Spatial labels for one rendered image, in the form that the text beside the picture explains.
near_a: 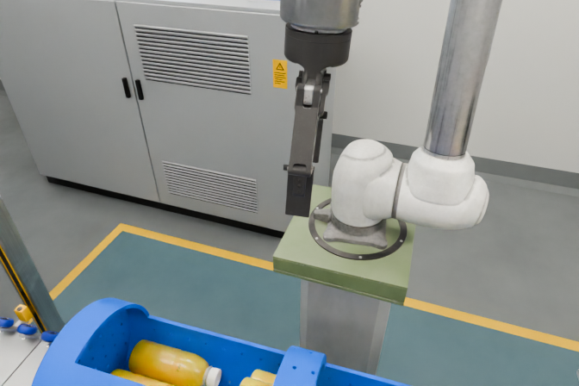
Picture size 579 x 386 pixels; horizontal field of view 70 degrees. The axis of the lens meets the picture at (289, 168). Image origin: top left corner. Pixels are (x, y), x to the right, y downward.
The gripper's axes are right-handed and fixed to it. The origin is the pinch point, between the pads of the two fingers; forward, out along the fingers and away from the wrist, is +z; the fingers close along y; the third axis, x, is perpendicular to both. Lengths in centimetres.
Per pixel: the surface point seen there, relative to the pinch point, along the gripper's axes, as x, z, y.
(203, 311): 54, 155, 96
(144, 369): 30, 53, 1
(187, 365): 21, 51, 2
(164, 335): 29, 52, 8
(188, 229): 85, 153, 158
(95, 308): 38, 37, 1
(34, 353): 64, 67, 8
